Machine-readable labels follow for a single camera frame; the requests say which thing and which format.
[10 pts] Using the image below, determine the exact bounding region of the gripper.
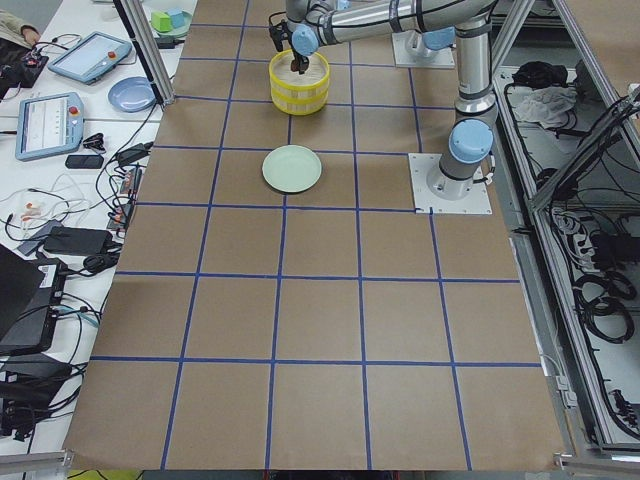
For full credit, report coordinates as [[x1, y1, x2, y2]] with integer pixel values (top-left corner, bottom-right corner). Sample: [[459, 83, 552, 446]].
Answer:
[[290, 50, 310, 73]]

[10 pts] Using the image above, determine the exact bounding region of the light green plate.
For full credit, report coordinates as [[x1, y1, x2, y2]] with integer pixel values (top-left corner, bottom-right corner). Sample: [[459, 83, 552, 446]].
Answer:
[[262, 145, 322, 193]]

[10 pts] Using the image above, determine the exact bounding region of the black power adapter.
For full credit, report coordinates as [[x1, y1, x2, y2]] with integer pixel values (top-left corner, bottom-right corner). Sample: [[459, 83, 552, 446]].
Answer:
[[43, 226, 112, 256]]

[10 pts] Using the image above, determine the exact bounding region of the yellow steamer bottom layer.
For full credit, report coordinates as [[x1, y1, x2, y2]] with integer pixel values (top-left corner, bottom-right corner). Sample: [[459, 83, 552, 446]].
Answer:
[[271, 89, 329, 116]]

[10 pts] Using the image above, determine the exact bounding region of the green foam block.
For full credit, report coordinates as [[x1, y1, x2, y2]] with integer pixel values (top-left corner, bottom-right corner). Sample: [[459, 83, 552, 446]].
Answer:
[[150, 11, 173, 33]]

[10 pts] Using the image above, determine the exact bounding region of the yellow steamer layer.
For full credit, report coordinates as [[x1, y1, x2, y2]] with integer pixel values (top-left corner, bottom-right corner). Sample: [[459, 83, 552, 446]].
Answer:
[[268, 50, 330, 100], [271, 89, 329, 116]]

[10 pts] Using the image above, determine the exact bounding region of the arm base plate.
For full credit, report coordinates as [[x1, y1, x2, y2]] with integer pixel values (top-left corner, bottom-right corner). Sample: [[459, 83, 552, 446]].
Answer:
[[392, 27, 455, 69], [408, 153, 492, 215]]

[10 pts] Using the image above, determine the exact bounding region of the green bowl with blocks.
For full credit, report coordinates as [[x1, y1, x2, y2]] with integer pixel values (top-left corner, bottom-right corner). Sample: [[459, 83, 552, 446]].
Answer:
[[150, 8, 193, 38]]

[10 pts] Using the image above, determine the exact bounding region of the teach pendant far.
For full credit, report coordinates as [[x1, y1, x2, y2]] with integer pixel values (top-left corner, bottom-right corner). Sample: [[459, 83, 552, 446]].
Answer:
[[48, 32, 132, 84]]

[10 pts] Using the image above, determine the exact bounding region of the blue foam block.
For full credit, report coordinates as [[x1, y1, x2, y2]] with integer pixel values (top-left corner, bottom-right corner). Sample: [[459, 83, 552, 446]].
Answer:
[[165, 8, 188, 29]]

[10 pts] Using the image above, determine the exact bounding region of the teach pendant near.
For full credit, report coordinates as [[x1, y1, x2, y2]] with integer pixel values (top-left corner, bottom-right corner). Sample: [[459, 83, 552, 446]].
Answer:
[[15, 92, 84, 161]]

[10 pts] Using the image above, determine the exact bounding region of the black laptop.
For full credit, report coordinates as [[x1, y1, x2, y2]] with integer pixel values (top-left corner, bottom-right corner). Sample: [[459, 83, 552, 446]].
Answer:
[[1, 246, 67, 356]]

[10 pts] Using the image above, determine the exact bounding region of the white crumpled cloth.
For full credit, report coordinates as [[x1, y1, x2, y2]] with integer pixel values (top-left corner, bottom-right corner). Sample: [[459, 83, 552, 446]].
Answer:
[[514, 86, 578, 129]]

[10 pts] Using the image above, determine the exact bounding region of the aluminium frame post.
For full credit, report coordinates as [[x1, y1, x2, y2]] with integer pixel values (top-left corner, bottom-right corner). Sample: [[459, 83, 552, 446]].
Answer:
[[113, 0, 175, 107]]

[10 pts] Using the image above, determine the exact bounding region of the blue plate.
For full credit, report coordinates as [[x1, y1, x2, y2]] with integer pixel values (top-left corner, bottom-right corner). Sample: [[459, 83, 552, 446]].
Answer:
[[107, 76, 156, 113]]

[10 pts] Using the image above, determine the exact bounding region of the yellow steamer top layer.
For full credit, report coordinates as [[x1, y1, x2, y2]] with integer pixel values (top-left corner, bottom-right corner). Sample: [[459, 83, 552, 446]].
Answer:
[[268, 50, 330, 100]]

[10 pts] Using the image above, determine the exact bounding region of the teach pendant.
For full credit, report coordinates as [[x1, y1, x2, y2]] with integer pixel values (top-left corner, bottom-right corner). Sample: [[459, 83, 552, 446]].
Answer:
[[15, 92, 84, 161], [48, 32, 132, 84]]

